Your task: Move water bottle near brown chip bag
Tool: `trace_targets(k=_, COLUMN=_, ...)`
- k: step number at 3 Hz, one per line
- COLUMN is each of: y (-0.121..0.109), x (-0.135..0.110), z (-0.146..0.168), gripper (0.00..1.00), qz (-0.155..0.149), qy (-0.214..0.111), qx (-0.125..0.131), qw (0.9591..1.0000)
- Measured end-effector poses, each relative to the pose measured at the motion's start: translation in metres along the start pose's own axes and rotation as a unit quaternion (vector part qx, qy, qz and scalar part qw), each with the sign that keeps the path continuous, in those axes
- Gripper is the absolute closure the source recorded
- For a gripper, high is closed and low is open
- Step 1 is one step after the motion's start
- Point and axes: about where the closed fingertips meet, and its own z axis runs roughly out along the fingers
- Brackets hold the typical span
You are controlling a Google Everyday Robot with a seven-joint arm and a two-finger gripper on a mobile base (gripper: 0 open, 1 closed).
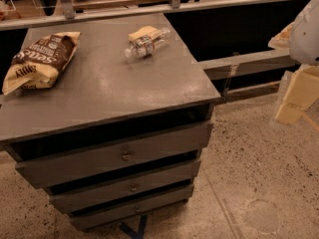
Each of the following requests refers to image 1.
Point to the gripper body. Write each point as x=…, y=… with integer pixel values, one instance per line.
x=306, y=37

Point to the bottom grey drawer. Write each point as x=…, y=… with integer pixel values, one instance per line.
x=132, y=208

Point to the grey drawer cabinet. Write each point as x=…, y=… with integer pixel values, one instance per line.
x=104, y=99

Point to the grey drawer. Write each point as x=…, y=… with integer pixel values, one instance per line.
x=106, y=192
x=132, y=208
x=58, y=169

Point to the clear plastic water bottle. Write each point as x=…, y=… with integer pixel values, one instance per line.
x=147, y=44

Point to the yellow sponge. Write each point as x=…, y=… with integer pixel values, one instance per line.
x=141, y=32

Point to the top grey drawer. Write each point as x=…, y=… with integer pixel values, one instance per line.
x=58, y=169

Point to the middle grey drawer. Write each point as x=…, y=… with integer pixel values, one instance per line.
x=106, y=192

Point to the brown chip bag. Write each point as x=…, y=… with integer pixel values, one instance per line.
x=39, y=65

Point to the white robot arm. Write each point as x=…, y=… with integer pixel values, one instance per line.
x=304, y=43

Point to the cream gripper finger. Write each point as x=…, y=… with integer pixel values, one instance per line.
x=288, y=114
x=282, y=39

